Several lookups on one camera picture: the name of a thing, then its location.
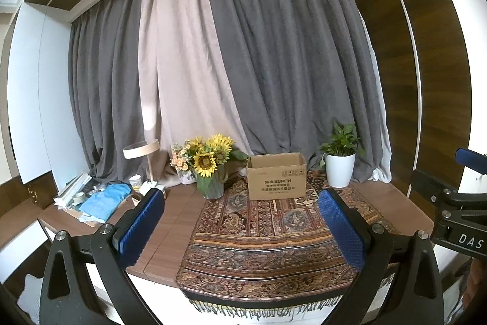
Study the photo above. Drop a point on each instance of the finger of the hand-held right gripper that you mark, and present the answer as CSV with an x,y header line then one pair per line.
x,y
433,188
470,158

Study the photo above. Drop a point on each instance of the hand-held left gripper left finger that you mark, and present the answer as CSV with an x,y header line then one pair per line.
x,y
142,226

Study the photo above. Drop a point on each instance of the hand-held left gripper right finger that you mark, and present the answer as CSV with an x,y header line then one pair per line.
x,y
342,229

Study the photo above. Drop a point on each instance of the cardboard box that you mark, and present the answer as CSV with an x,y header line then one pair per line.
x,y
276,184

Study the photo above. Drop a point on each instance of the small brown cup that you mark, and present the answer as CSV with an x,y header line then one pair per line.
x,y
136,200

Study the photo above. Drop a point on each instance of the flat white item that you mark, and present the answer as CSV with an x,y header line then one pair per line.
x,y
150,188

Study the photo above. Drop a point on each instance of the small white jar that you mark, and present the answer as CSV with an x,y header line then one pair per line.
x,y
135,183

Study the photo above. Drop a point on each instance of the crumpled blue cloth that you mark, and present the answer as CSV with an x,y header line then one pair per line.
x,y
104,201

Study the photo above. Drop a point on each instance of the green plant in white pot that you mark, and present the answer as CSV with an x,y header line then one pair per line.
x,y
340,170

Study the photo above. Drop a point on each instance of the tape roll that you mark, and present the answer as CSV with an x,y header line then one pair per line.
x,y
76,198

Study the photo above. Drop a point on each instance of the ribbed pale green vase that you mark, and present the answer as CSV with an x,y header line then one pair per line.
x,y
209,190

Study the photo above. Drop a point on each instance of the patterned fringed table runner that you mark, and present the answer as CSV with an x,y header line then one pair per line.
x,y
266,233

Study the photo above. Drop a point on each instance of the small pink flower bouquet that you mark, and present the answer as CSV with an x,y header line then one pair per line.
x,y
180,159

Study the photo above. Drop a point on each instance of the sunflower bouquet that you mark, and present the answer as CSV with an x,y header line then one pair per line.
x,y
205,161

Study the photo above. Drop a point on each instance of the grey curtain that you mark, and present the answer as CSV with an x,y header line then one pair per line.
x,y
296,62
106,81

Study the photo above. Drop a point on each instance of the beige curtain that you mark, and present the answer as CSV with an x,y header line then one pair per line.
x,y
182,62

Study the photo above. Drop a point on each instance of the white cabinet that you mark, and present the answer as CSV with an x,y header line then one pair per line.
x,y
42,89

